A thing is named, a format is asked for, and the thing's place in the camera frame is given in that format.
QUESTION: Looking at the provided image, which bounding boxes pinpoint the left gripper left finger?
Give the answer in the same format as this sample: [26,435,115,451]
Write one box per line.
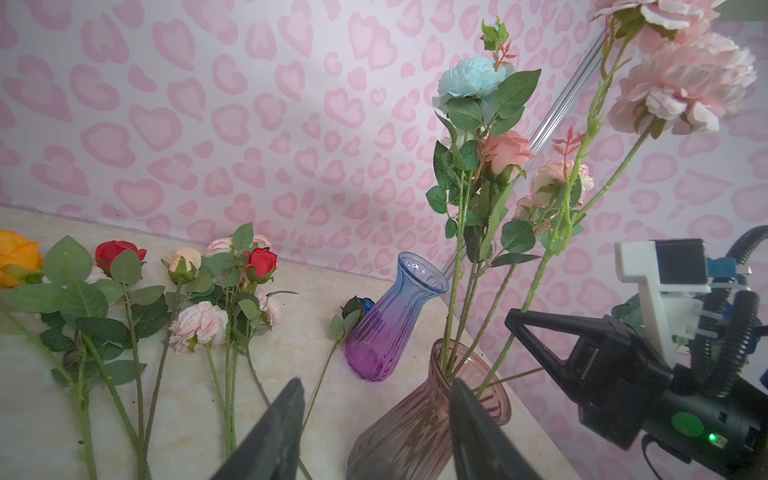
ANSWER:
[212,377,305,480]

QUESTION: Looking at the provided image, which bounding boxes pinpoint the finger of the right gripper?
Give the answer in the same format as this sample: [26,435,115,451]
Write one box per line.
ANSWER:
[505,309,604,402]

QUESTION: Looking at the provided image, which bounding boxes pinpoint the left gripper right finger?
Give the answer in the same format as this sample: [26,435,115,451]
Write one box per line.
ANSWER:
[449,379,541,480]

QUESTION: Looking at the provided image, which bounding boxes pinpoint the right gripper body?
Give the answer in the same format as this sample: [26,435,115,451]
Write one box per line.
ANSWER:
[566,318,767,479]

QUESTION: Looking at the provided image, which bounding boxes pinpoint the maroon grey glass vase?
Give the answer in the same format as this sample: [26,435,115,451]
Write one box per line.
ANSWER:
[346,339,520,479]

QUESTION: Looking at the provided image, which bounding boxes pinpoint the blue purple glass vase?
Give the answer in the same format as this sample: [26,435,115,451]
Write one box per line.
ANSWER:
[344,252,449,382]

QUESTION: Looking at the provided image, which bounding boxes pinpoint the single pink rose stem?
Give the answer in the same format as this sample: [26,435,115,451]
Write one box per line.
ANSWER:
[433,130,534,378]

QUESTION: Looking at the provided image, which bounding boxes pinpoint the single red rose stem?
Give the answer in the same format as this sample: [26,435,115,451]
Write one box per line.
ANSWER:
[95,241,151,479]

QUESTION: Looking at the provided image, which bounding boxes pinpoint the light blue rose stem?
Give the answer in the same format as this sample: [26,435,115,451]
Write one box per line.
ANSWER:
[425,16,542,373]

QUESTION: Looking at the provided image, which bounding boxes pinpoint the large pink peony stem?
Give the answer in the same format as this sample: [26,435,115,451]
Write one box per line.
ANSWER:
[473,0,758,400]

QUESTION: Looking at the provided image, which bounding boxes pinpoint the orange rose stem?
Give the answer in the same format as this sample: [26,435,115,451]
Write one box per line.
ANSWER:
[1,230,139,479]

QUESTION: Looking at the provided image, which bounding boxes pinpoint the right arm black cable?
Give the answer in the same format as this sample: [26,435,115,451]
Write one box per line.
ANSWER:
[689,224,768,397]

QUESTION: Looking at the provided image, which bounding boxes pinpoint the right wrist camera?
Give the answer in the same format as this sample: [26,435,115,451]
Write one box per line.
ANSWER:
[614,239,751,367]

